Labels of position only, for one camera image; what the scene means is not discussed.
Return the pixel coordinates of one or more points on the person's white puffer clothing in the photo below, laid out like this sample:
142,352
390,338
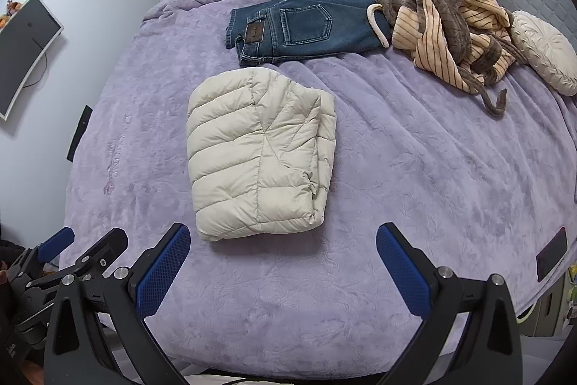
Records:
216,380

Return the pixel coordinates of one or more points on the beige puffer jacket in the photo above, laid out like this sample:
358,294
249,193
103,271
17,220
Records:
252,155

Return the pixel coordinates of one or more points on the curved white-framed monitor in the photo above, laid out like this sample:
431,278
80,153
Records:
22,51

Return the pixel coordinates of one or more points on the blue denim jeans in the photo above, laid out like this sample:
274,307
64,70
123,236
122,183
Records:
306,28

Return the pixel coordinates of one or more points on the pile of colourful small items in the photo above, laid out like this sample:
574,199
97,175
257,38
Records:
572,281

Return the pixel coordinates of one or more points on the purple plush blanket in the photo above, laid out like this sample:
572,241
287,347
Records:
405,186

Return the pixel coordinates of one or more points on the brown cream striped fleece robe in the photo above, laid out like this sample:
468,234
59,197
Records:
432,37

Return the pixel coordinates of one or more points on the small orange figurines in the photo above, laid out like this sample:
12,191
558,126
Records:
12,6

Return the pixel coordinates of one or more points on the dark smartphone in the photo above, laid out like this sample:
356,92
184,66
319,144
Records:
552,254

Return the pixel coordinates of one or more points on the round cream pleated pillow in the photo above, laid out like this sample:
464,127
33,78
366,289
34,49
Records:
545,46

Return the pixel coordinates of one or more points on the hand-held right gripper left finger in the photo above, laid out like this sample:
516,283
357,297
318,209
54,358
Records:
164,267

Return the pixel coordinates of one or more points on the bedside cabinet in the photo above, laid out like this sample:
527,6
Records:
547,308

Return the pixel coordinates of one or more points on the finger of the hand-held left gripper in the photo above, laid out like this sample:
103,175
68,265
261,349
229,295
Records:
103,245
56,243

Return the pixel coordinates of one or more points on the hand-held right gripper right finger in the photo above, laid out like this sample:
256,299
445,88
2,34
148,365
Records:
401,272

